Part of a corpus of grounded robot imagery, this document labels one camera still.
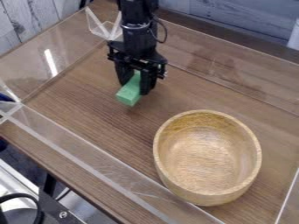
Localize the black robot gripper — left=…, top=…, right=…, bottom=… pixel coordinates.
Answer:
left=106, top=24, right=166, bottom=95

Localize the green rectangular block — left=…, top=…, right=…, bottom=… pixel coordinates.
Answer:
left=116, top=72, right=141, bottom=107

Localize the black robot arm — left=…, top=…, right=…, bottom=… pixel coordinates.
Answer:
left=106, top=0, right=168, bottom=95

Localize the light brown wooden bowl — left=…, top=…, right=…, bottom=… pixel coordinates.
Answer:
left=153, top=109, right=261, bottom=207

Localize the black table leg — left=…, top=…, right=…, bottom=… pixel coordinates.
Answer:
left=42, top=174, right=57, bottom=197

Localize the clear acrylic tray enclosure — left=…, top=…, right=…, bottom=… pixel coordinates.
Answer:
left=0, top=11, right=299, bottom=224

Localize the black metal bracket with screw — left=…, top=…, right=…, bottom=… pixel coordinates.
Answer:
left=38, top=192, right=86, bottom=224

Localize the black cable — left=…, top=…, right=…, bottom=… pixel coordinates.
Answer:
left=0, top=192, right=43, bottom=224

